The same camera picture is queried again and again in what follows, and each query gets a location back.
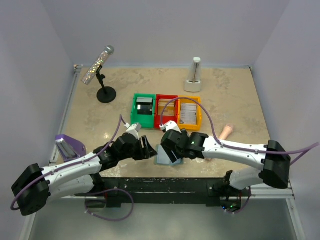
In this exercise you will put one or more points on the green plastic bin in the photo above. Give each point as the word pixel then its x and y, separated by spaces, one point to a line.
pixel 146 121

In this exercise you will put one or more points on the white metronome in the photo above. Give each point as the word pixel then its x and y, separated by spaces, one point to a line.
pixel 193 82

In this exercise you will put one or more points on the teal leather card holder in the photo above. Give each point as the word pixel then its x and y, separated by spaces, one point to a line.
pixel 163 159

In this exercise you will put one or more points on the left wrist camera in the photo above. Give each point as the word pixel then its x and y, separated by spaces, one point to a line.
pixel 133 129

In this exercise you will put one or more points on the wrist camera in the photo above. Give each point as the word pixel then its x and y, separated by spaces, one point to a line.
pixel 133 129
pixel 170 125

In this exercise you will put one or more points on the pink microphone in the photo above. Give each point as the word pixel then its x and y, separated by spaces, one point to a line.
pixel 226 132

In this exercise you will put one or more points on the silver cards stack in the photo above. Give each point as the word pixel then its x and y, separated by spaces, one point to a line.
pixel 188 113

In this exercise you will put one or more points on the glitter silver microphone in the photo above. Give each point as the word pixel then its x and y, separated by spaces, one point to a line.
pixel 99 62

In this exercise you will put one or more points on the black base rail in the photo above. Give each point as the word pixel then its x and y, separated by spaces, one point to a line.
pixel 208 191

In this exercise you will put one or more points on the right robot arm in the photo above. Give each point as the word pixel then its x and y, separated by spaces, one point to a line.
pixel 266 164

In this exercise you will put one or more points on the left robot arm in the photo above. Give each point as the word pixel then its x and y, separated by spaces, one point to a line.
pixel 37 185

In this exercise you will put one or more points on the purple bracket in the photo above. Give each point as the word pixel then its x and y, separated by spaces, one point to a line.
pixel 69 148

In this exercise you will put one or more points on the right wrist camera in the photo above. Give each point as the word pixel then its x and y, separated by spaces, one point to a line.
pixel 170 125

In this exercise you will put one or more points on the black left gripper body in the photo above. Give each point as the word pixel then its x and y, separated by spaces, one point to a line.
pixel 139 153

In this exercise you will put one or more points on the black microphone stand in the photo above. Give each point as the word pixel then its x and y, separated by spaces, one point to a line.
pixel 106 94

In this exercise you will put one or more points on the red plastic bin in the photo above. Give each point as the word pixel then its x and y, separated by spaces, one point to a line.
pixel 165 119

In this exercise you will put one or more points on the aluminium frame rail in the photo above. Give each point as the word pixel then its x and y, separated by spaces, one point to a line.
pixel 54 109

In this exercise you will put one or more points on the black VIP card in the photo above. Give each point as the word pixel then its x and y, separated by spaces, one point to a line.
pixel 144 109

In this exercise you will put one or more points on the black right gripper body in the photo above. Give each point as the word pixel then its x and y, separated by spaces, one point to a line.
pixel 181 152

